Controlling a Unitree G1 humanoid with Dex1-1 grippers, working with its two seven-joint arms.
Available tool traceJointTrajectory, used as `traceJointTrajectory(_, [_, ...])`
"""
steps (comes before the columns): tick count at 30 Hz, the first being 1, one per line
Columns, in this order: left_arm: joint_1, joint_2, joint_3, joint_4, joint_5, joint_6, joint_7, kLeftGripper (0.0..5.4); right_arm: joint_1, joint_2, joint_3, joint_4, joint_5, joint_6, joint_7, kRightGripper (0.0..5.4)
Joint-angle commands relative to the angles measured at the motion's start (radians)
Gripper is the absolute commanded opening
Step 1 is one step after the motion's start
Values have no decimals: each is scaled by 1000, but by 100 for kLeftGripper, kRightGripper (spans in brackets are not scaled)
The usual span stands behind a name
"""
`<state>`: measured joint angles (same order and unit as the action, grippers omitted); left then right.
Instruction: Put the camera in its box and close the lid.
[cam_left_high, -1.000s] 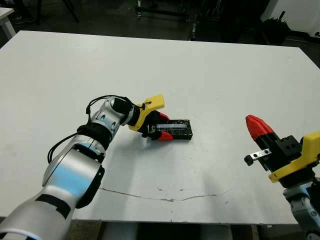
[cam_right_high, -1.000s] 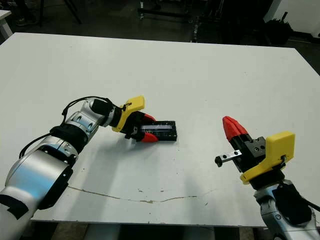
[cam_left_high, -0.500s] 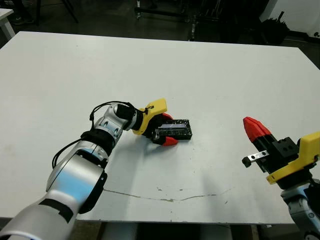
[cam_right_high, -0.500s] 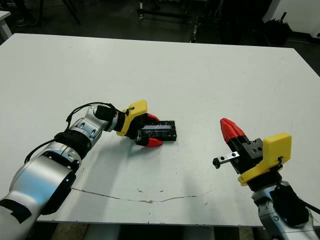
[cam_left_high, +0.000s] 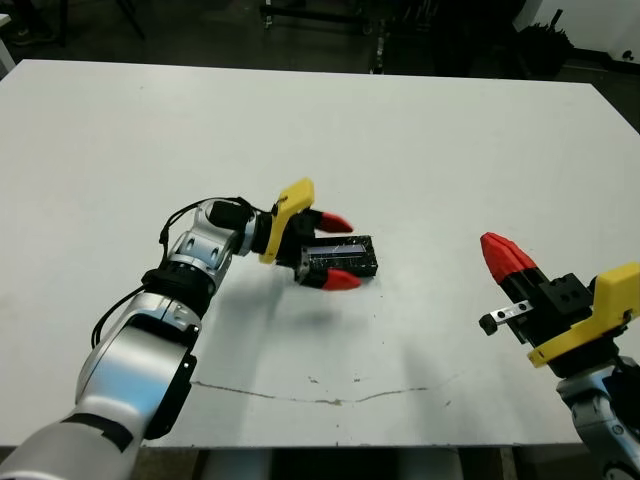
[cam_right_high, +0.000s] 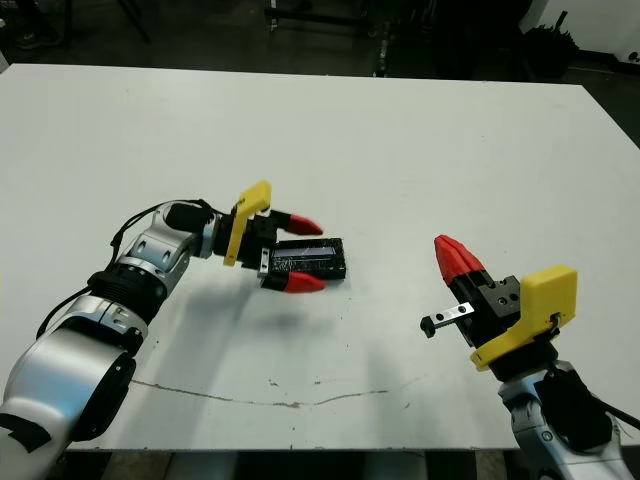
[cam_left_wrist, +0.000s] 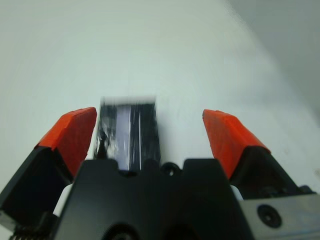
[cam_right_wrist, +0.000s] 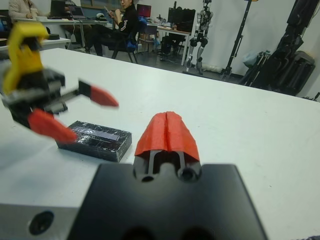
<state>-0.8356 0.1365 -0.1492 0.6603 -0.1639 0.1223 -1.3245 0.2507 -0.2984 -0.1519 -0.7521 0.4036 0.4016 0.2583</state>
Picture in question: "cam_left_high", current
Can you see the black gantry stand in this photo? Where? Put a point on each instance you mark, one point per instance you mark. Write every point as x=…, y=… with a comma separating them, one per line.
x=315, y=15

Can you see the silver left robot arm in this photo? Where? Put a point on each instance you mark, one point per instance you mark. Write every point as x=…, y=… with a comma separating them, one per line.
x=125, y=360

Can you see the black camera box lid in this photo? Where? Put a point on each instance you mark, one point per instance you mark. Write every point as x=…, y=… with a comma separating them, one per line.
x=350, y=255

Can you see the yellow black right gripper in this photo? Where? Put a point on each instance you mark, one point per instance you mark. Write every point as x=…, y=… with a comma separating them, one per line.
x=570, y=320

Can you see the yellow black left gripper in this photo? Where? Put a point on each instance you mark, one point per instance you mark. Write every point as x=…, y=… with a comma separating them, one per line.
x=287, y=220

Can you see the black tripod bag pile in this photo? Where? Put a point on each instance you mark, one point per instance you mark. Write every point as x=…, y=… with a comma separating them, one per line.
x=545, y=45

